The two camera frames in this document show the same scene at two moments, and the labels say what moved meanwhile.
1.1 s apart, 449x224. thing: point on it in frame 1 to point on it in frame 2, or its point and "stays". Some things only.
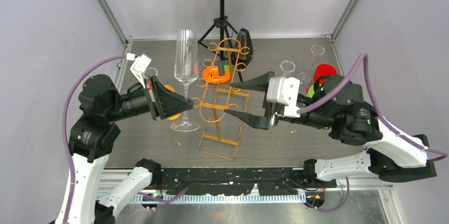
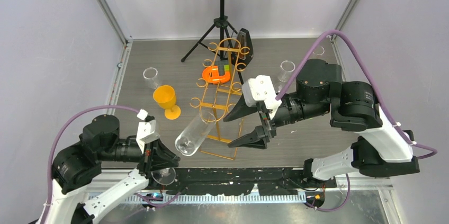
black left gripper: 165,102 to 159,156
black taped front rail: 238,181 stays
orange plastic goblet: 216,78 stays
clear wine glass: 287,66 stays
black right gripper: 259,82 to 257,138
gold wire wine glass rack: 223,104 stays
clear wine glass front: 186,71 to 185,145
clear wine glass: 150,72 stays
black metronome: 245,51 stays
